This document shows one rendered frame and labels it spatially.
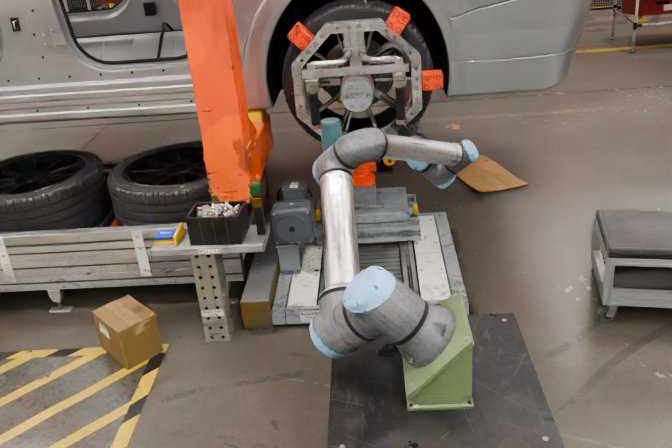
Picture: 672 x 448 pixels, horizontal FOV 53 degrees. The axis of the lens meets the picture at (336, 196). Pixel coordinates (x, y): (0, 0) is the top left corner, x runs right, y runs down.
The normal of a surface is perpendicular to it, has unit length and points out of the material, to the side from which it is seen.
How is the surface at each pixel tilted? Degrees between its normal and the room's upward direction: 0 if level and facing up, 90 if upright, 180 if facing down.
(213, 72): 90
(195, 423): 0
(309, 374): 0
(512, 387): 0
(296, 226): 90
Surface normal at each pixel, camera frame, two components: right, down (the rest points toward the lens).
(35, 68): -0.04, 0.45
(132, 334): 0.69, 0.25
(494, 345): -0.07, -0.91
